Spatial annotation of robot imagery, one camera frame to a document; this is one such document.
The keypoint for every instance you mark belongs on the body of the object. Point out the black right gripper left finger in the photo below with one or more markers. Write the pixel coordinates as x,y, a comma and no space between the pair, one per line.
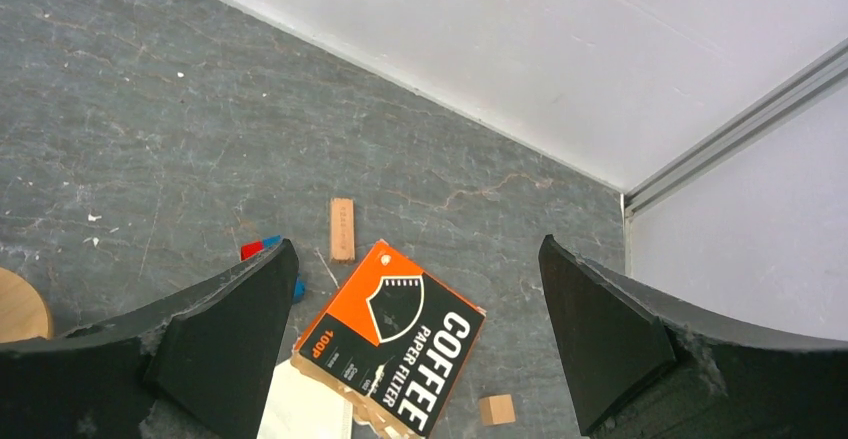
208,350

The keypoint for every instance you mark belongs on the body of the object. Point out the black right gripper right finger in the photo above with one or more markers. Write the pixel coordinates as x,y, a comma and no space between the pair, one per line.
641,363

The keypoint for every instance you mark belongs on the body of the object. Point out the round wooden dripper stand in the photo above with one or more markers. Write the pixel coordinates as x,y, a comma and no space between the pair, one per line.
24,312

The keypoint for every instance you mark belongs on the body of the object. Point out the orange black coffee filter box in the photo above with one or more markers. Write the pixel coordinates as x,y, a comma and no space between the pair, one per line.
395,334

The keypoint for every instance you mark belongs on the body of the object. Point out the paper coffee filters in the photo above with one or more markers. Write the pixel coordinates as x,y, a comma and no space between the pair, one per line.
365,410

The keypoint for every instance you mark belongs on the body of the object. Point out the loose white paper filter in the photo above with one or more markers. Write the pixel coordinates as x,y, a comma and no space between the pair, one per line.
298,406

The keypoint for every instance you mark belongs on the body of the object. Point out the red lego brick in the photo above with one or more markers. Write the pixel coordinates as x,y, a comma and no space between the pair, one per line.
250,249

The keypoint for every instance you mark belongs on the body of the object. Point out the blue lego brick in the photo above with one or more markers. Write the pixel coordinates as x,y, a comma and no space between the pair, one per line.
283,253

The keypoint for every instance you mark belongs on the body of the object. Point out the small wooden cube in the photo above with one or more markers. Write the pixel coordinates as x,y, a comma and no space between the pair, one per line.
497,410

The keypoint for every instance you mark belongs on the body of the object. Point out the aluminium frame rail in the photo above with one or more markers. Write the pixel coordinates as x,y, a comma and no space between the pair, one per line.
819,78

